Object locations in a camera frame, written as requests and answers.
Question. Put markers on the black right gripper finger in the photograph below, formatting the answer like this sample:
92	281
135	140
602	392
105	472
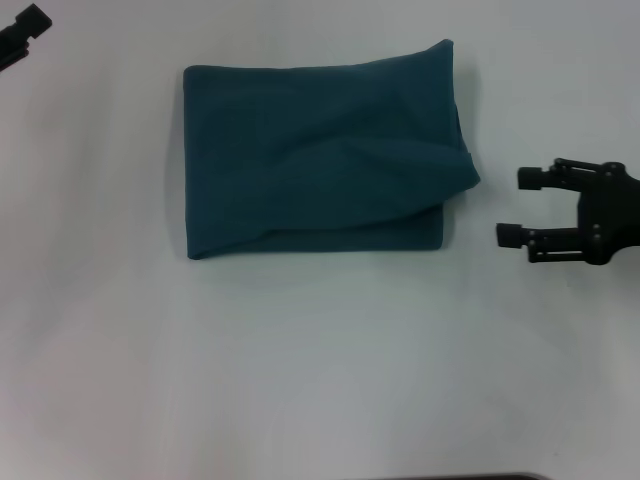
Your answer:
510	235
532	179

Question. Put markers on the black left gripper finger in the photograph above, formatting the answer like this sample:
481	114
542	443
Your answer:
12	60
32	22

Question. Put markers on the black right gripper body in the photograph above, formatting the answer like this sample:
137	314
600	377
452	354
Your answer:
610	215

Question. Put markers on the teal t-shirt with beige print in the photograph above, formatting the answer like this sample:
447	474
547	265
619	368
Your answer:
310	165

